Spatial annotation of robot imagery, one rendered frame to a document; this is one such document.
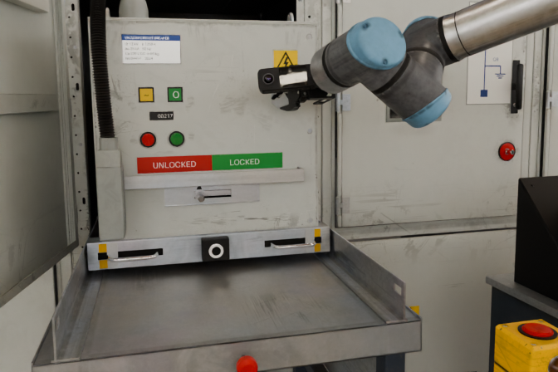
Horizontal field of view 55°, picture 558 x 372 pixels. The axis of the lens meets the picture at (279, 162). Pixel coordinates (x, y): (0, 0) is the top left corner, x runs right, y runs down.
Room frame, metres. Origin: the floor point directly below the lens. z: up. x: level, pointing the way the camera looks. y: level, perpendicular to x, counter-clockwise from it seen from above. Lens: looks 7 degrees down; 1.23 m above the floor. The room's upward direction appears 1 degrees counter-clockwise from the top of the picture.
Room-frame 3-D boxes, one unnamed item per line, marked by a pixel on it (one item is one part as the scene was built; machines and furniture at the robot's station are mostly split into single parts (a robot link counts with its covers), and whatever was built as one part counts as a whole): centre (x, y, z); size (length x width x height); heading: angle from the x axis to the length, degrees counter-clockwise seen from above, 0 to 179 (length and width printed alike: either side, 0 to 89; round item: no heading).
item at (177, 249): (1.18, 0.15, 0.90); 0.54 x 0.05 x 0.06; 103
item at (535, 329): (0.70, -0.35, 0.90); 0.04 x 0.04 x 0.02
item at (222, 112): (1.17, 0.15, 1.15); 0.48 x 0.01 x 0.48; 103
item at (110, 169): (1.05, 0.34, 1.04); 0.08 x 0.05 x 0.17; 13
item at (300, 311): (1.13, 0.14, 0.82); 0.68 x 0.62 x 0.06; 13
